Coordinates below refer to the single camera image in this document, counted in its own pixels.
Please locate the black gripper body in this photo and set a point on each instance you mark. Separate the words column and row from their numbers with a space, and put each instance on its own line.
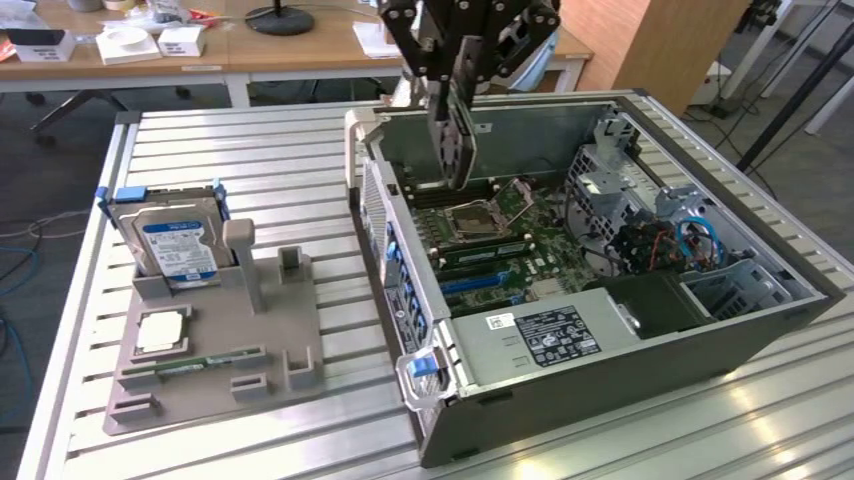
column 467, row 15

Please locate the black Nvidia graphics card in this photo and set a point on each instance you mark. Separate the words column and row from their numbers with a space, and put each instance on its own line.
column 460, row 150

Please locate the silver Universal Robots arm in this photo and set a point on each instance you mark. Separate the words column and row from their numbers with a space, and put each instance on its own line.
column 543, row 65

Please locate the stack of white papers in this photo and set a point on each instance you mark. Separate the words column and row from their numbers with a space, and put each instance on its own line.
column 369, row 42

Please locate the wooden desk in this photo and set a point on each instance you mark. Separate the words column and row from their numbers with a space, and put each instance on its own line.
column 300, row 55

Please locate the wooden cabinet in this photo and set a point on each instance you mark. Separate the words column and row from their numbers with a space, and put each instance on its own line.
column 653, row 50

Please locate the black lamp base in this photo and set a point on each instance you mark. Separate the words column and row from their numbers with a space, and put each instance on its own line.
column 280, row 22

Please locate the white floor box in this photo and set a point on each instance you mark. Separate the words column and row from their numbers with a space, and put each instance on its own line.
column 709, row 85

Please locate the metal socket cover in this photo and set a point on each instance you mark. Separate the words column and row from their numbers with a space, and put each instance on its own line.
column 516, row 197

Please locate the white label strip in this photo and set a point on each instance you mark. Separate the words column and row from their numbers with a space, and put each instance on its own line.
column 200, row 67

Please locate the metal disk bay cage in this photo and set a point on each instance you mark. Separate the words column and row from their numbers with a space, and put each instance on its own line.
column 607, row 200

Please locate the small white box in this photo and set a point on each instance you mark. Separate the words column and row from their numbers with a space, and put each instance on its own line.
column 180, row 42

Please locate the CPU socket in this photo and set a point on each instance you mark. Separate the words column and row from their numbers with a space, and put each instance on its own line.
column 469, row 220

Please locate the clear plastic bag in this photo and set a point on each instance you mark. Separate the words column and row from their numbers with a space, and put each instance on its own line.
column 173, row 11

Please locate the flat white box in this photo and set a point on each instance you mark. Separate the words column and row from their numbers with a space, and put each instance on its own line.
column 126, row 54

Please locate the black tripod pole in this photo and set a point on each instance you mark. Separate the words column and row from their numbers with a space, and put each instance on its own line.
column 806, row 97

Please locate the beige tape roll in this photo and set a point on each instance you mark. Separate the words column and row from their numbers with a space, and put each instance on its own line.
column 116, row 4

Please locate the white tape roll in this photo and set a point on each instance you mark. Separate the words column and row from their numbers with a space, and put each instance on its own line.
column 109, row 37

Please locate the blue expansion slot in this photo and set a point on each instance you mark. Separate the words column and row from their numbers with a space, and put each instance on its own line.
column 473, row 284

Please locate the grey cup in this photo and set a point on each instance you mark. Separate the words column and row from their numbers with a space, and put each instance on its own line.
column 82, row 5

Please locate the hard disk with blue caddy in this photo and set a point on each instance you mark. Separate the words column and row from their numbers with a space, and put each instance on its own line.
column 173, row 245

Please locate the black chair base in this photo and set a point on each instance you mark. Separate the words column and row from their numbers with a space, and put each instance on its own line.
column 62, row 111

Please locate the white box with black label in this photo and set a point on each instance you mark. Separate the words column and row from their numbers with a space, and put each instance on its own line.
column 42, row 54

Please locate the black device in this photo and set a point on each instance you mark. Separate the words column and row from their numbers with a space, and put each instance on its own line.
column 33, row 36

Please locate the red booklet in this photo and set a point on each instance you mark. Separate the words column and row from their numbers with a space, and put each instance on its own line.
column 4, row 52

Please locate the grey power supply unit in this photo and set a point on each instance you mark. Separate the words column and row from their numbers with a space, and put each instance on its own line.
column 487, row 360

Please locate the blue case release latch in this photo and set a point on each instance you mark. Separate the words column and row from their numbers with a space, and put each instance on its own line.
column 420, row 372

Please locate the silver CPU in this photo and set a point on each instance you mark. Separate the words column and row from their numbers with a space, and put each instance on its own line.
column 162, row 332

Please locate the open dark PC case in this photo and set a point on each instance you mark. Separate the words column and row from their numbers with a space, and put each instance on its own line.
column 600, row 400

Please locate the grey parts rack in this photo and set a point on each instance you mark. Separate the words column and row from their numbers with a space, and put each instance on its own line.
column 200, row 407

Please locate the white table frame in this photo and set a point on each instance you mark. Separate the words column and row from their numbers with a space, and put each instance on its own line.
column 760, row 50

